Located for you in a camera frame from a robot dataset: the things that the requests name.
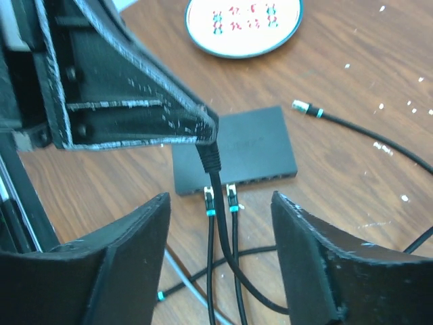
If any black ethernet cable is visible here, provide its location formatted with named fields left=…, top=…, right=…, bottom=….
left=157, top=182, right=433, bottom=325
left=195, top=142, right=290, bottom=316
left=202, top=185, right=217, bottom=325

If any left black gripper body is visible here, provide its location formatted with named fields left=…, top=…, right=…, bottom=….
left=1, top=1, right=60, bottom=253

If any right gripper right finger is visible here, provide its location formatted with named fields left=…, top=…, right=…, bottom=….
left=271, top=192, right=432, bottom=324

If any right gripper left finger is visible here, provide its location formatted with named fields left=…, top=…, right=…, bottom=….
left=1, top=193, right=170, bottom=324

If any round white patterned plate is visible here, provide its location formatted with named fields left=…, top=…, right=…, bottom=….
left=185, top=0, right=304, bottom=59

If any black network switch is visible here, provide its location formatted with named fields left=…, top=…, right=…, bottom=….
left=172, top=106, right=298, bottom=196

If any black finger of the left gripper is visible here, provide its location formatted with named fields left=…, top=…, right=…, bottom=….
left=35, top=1, right=219, bottom=150

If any grey ethernet cable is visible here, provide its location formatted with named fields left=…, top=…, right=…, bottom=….
left=164, top=246, right=234, bottom=325

